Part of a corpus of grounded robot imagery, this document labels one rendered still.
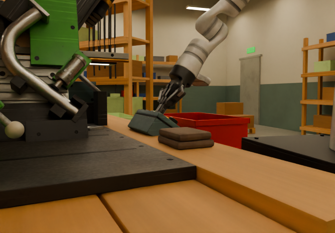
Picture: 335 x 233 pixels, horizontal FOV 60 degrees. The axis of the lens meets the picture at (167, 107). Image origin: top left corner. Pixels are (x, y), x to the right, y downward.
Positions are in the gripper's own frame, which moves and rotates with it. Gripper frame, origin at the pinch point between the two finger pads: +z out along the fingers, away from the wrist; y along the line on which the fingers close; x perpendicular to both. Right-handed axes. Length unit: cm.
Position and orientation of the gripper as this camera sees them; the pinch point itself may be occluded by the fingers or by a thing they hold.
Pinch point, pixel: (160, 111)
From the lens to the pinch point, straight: 84.1
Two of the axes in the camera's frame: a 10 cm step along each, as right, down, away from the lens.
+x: 7.4, 5.5, 3.9
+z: -5.1, 8.3, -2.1
